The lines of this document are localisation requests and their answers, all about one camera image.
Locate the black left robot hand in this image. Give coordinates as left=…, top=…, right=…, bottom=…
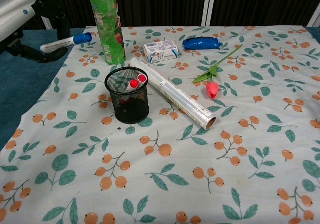
left=5, top=0, right=72, bottom=64

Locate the white marker blue cap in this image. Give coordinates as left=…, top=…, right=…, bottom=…
left=40, top=32, right=93, bottom=55

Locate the red capped marker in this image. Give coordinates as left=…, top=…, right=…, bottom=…
left=124, top=79, right=140, bottom=94
left=137, top=74, right=148, bottom=88

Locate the black mesh pen holder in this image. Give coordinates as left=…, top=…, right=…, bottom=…
left=104, top=67, right=151, bottom=124

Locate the green cylindrical snack can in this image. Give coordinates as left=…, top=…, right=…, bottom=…
left=87, top=0, right=127, bottom=66

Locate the white blue small carton box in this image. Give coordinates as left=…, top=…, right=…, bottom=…
left=143, top=39, right=180, bottom=64

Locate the clear plastic wrap roll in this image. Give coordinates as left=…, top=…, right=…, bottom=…
left=129, top=57, right=217, bottom=130

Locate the blue foil snack packet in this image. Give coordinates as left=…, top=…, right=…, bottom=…
left=182, top=36, right=223, bottom=51

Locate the red artificial tulip flower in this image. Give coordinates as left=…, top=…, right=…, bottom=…
left=192, top=44, right=244, bottom=100

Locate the fruit and leaf print tablecloth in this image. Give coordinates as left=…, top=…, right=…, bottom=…
left=0, top=25, right=320, bottom=224

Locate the white vertical frame post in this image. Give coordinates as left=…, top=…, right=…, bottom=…
left=201, top=0, right=218, bottom=27

